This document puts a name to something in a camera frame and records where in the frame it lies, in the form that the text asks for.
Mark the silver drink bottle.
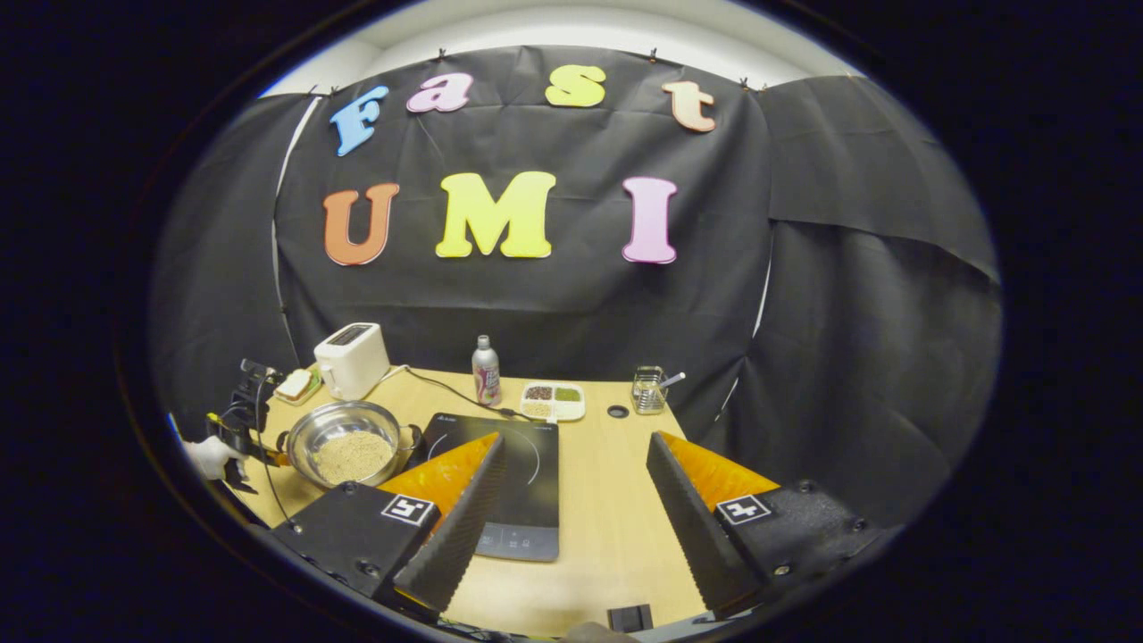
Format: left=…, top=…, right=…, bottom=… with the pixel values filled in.
left=471, top=335, right=502, bottom=407

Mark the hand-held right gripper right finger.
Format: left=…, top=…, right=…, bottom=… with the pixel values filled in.
left=645, top=430, right=880, bottom=623

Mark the black induction cooktop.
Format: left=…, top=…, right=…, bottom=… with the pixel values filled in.
left=413, top=413, right=561, bottom=563

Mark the stainless steel pot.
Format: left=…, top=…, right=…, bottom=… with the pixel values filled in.
left=275, top=400, right=425, bottom=490

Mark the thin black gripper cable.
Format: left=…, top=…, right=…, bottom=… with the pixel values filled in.
left=253, top=371, right=300, bottom=532

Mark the black power cable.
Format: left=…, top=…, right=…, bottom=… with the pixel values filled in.
left=380, top=363, right=546, bottom=422

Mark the white sandwich plate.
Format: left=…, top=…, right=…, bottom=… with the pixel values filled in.
left=272, top=366, right=324, bottom=407

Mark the wire utensil holder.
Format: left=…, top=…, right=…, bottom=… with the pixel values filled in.
left=632, top=365, right=669, bottom=415

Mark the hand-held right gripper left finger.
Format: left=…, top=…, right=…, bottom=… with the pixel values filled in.
left=268, top=431, right=507, bottom=617

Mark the white toaster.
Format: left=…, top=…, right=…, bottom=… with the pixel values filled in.
left=313, top=322, right=391, bottom=401

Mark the pile of yellow soybeans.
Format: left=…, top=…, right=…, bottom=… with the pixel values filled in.
left=315, top=431, right=395, bottom=486

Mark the white divided bean tray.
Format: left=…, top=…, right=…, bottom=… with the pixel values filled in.
left=520, top=382, right=587, bottom=423

